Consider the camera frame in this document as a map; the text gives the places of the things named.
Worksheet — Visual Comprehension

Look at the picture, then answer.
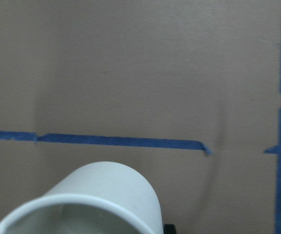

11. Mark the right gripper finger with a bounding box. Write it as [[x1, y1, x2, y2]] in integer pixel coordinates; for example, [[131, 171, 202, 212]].
[[163, 224, 177, 234]]

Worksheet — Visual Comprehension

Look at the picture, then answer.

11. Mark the white smiley mug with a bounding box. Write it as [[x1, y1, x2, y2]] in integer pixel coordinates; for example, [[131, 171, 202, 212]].
[[0, 161, 163, 234]]

